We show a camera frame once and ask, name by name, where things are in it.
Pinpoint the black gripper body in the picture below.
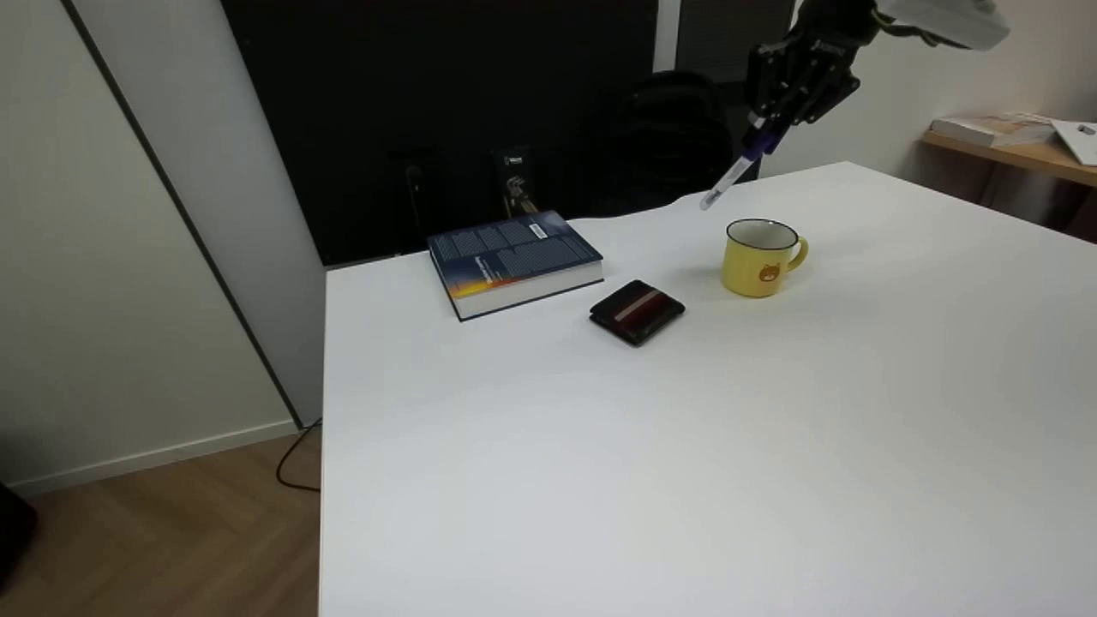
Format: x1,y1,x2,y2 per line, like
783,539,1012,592
786,0,884,90

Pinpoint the blue cap whiteboard marker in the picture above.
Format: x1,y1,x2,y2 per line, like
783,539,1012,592
696,118,789,209

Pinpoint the yellow enamel mug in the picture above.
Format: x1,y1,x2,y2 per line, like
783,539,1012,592
716,213,811,301

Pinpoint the black office chair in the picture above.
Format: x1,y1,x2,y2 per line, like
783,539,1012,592
589,64,752,217

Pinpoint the wooden shelf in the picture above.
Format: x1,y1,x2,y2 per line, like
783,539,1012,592
914,105,1097,196

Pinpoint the small black box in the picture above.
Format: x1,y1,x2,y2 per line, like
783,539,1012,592
586,274,688,354

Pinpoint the blue hardcover book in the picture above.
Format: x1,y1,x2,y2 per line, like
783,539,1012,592
425,204,607,327

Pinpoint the large black monitor screen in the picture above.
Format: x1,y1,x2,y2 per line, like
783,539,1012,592
219,0,663,271

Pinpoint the white leaning board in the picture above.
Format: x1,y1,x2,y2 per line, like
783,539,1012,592
57,0,331,431

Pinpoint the small camera on tripod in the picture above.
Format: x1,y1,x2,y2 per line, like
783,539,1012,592
493,139,541,224

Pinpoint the black floor cable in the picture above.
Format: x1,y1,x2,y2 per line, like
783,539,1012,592
273,413,327,498

